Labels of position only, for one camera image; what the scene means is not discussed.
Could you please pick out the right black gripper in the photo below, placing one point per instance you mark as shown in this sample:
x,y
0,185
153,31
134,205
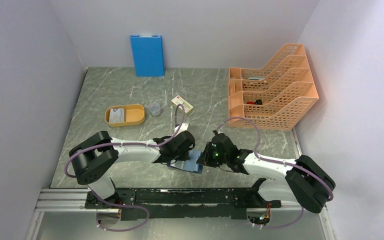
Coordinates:
x,y
205,158

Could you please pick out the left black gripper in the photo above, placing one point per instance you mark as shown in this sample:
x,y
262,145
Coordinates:
x,y
184,157

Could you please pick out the blue leather card holder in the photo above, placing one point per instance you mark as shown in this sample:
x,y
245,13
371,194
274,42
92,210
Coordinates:
x,y
189,165

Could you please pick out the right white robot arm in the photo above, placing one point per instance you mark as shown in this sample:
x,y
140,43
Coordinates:
x,y
299,180

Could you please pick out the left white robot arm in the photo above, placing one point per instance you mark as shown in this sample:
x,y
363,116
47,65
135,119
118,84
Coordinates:
x,y
95,156

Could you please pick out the stack of grey VIP cards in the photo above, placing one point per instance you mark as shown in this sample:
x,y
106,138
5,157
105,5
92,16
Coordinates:
x,y
116,115

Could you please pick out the small clear plastic cup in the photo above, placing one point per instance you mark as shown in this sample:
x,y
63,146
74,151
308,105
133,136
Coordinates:
x,y
154,109

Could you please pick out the small green white box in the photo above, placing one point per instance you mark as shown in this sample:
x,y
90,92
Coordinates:
x,y
187,107

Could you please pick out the red black item in organizer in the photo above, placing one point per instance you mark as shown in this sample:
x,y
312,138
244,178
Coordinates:
x,y
256,102

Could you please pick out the orange oval tray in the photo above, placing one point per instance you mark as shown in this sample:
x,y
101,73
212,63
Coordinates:
x,y
134,115

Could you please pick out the orange mesh file organizer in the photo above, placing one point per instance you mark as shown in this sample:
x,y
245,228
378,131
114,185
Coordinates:
x,y
285,85

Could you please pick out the blue rectangular box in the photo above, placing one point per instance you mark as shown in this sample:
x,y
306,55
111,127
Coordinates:
x,y
147,52

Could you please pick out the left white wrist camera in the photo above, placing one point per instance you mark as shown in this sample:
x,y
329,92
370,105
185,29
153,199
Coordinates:
x,y
183,127

